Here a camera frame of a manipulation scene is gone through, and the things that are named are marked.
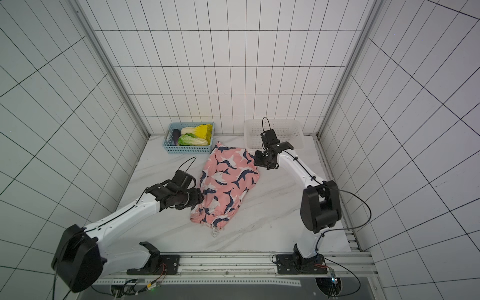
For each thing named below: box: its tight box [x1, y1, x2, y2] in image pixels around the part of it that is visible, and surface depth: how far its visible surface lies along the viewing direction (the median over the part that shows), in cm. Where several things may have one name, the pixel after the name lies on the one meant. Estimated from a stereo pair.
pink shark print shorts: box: [190, 141, 260, 238], surface depth 96 cm
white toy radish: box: [180, 126, 197, 135], surface depth 119 cm
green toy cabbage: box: [178, 133, 209, 146], surface depth 109 cm
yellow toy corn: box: [194, 123, 214, 146], surface depth 113 cm
